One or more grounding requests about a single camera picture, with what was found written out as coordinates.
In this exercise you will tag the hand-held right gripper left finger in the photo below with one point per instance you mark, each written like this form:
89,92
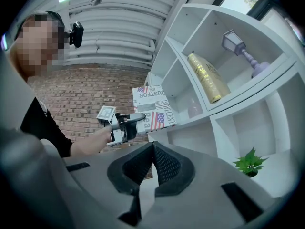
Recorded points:
133,168

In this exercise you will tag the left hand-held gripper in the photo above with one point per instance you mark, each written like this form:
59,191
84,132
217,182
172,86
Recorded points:
116,130

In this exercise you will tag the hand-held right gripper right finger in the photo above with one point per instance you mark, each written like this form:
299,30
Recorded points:
171,168

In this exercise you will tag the white flag print book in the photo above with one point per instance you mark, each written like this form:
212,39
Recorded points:
164,118

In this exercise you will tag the white cubby shelf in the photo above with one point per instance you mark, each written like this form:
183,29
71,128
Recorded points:
240,118

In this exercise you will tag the person's left forearm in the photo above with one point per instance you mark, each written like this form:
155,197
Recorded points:
93,142

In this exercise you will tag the gold book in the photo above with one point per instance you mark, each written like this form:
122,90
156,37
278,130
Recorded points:
209,80

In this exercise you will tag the dark red vase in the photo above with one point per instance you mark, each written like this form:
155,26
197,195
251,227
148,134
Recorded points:
194,110

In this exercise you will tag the green potted plant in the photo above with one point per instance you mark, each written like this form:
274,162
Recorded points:
250,162

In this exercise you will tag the person's black shirt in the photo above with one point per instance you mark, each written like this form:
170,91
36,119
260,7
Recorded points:
43,125

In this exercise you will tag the person's head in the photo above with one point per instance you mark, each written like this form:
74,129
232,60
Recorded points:
40,46

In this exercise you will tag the purple lantern ornament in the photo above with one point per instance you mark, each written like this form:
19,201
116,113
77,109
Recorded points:
232,42

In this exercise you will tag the black head camera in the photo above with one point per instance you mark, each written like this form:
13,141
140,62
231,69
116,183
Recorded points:
77,34

